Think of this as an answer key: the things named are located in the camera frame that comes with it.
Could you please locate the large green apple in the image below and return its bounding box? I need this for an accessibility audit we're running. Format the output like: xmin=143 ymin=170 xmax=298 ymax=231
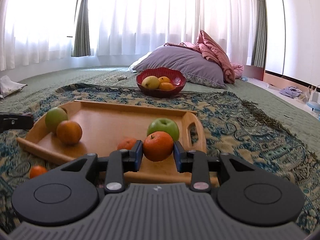
xmin=45 ymin=107 xmax=68 ymax=134

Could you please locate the small green apple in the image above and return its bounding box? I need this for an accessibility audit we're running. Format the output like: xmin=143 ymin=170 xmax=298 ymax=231
xmin=146 ymin=118 xmax=180 ymax=141

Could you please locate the large orange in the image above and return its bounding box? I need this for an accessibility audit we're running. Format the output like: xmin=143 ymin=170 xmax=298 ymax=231
xmin=56 ymin=120 xmax=82 ymax=145

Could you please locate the wooden serving tray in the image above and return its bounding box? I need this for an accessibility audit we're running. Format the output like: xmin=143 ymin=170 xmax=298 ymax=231
xmin=16 ymin=100 xmax=220 ymax=186

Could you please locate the blue patterned throw cloth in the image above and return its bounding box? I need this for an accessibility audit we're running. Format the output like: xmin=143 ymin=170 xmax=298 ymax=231
xmin=0 ymin=82 xmax=320 ymax=234

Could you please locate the orange fruit in bowl front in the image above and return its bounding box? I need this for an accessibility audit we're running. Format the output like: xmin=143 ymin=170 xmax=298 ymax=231
xmin=158 ymin=82 xmax=176 ymax=91

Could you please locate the orange fruit in bowl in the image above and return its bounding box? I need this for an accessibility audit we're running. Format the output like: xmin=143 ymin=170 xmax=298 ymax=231
xmin=158 ymin=76 xmax=170 ymax=83
xmin=158 ymin=82 xmax=176 ymax=91

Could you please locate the red fruit bowl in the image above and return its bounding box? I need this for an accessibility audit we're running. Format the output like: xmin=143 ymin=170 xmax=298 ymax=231
xmin=136 ymin=67 xmax=186 ymax=98

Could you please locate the orange fruit in bowl back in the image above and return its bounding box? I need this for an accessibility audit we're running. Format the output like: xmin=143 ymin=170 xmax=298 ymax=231
xmin=158 ymin=76 xmax=170 ymax=83

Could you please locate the pink blanket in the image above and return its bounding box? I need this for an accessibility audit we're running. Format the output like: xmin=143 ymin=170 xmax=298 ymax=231
xmin=164 ymin=30 xmax=244 ymax=83

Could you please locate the purple pillow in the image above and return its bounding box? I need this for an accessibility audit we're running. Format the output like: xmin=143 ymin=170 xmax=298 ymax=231
xmin=130 ymin=46 xmax=225 ymax=88

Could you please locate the white sheer curtain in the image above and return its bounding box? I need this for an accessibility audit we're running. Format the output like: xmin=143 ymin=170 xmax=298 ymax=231
xmin=1 ymin=0 xmax=257 ymax=72

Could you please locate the left green curtain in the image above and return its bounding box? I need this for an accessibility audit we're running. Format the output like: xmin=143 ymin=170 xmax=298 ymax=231
xmin=71 ymin=0 xmax=91 ymax=57

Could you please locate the green curtain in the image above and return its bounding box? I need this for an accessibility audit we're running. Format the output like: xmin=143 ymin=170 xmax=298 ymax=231
xmin=71 ymin=0 xmax=91 ymax=57
xmin=251 ymin=0 xmax=267 ymax=68

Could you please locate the green quilted bedspread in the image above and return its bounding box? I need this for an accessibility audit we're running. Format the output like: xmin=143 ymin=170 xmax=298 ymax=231
xmin=1 ymin=67 xmax=319 ymax=155

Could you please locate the blue clothes pile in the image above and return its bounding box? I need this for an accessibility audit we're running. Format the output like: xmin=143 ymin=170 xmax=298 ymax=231
xmin=279 ymin=86 xmax=302 ymax=99

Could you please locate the right green curtain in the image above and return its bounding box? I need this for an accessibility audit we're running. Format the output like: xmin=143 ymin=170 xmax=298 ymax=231
xmin=251 ymin=0 xmax=267 ymax=68

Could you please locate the white charger cable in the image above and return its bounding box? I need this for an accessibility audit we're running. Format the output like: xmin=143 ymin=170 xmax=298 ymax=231
xmin=103 ymin=74 xmax=128 ymax=82

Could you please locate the white device with cables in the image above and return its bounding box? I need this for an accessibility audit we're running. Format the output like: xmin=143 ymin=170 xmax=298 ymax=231
xmin=305 ymin=85 xmax=319 ymax=120

